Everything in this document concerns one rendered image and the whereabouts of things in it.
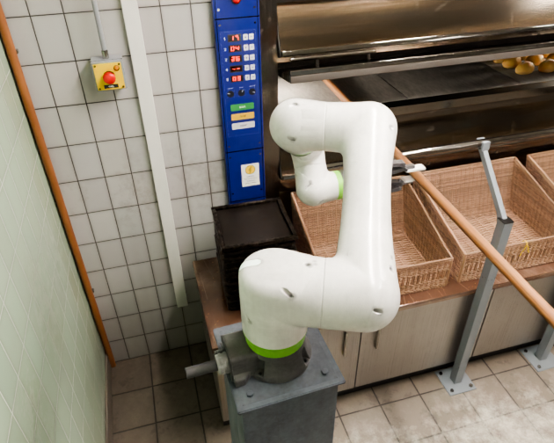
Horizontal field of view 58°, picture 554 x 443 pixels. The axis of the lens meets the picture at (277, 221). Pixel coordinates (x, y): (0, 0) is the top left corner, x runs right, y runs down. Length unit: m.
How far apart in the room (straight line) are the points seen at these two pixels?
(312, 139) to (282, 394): 0.54
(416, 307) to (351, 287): 1.29
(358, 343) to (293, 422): 1.09
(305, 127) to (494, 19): 1.36
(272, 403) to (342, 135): 0.57
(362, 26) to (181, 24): 0.67
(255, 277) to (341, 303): 0.16
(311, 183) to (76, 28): 0.91
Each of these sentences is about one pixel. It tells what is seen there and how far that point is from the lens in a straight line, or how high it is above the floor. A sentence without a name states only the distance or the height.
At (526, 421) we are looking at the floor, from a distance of 2.63.
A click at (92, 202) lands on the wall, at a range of 2.10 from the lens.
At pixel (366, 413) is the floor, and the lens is 2.45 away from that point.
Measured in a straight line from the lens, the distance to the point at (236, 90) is 1.91.
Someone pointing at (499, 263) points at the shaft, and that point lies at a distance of 1.38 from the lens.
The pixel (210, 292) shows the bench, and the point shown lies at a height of 0.58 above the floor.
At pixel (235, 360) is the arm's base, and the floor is 1.26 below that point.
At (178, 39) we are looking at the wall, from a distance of 1.85.
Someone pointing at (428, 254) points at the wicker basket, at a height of 0.63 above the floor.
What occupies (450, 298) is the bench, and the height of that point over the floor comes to 0.56.
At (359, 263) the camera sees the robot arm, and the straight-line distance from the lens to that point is 0.89.
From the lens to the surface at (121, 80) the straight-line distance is 1.81.
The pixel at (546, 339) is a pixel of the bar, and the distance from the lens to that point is 2.78.
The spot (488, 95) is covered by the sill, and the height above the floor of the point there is 1.18.
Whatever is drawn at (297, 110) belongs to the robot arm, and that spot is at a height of 1.59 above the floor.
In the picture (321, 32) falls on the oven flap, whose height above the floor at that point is 1.52.
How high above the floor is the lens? 2.03
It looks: 36 degrees down
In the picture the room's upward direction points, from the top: 1 degrees counter-clockwise
